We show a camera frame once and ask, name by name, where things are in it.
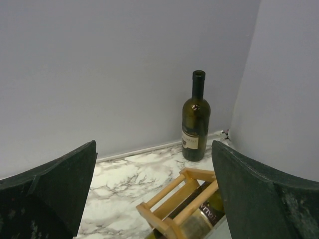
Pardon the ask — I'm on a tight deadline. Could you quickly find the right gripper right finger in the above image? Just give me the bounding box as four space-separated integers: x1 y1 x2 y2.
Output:
211 141 319 239

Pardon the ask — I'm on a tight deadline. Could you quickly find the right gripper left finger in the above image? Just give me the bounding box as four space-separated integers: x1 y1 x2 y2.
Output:
0 140 97 239

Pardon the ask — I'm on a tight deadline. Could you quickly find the green bottle silver neck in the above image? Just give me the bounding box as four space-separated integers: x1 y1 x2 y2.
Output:
154 181 225 239

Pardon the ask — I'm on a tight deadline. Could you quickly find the wooden wine rack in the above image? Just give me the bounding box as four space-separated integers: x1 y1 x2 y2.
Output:
136 168 218 239

